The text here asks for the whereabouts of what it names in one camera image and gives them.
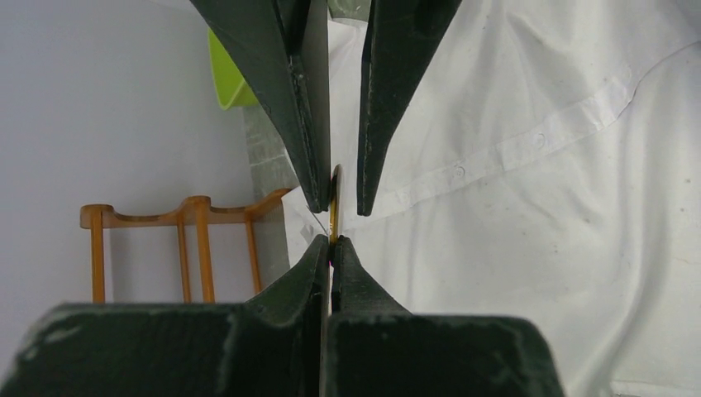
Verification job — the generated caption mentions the green plastic basin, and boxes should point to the green plastic basin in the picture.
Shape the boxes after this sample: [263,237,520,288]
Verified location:
[207,29,259,110]

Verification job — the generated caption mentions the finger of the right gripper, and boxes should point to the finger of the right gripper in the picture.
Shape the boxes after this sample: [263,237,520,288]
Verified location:
[193,0,331,213]
[356,0,461,216]

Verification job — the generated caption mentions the white shirt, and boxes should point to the white shirt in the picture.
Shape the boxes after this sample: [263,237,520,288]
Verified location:
[282,0,701,397]

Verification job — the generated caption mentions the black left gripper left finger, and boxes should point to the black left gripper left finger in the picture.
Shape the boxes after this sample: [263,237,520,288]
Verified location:
[1,235,329,396]

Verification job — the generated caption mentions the wooden shoe rack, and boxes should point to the wooden shoe rack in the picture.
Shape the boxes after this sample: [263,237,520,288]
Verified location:
[79,189,291,304]

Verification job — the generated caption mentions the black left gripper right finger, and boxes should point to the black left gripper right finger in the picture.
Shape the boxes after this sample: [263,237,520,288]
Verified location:
[323,237,564,396]

